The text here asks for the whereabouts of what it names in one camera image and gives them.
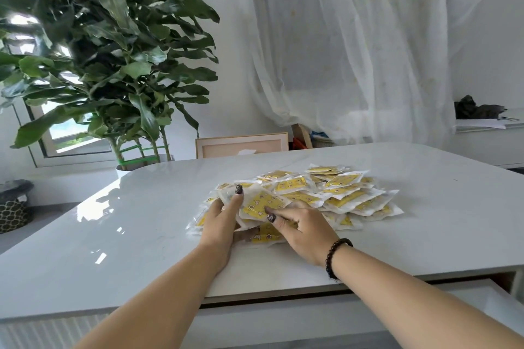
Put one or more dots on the person's right forearm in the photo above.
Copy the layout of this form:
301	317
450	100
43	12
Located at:
409	303

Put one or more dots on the dark patterned basket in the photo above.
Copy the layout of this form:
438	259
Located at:
12	213

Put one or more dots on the white drawer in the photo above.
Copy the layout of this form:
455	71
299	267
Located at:
286	320

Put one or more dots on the red and black box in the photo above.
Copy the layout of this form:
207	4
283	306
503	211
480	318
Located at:
298	143

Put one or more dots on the brown cardboard box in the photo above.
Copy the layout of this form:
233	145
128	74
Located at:
303	134

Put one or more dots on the black plastic bag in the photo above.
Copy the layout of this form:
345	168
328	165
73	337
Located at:
470	109

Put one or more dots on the white sheer dust cover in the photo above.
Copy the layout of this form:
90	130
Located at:
348	54

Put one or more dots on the white plant pot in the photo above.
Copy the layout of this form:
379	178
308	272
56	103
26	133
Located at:
123	173

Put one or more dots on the wooden picture frame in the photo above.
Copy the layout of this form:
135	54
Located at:
229	148

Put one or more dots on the person's left hand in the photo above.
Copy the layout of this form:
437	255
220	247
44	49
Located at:
219	230

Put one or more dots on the large green leafy plant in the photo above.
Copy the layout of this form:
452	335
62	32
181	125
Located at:
123	54

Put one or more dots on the white side cabinet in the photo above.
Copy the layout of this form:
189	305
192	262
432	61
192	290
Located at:
491	148

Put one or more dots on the person's left forearm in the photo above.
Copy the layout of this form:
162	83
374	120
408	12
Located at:
163	308

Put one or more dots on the pile of yellow packets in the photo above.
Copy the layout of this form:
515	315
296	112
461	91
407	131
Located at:
348	197

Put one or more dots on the person's right hand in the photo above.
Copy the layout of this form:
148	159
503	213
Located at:
307	234

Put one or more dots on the small white framed window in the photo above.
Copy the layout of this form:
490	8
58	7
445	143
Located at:
37	160

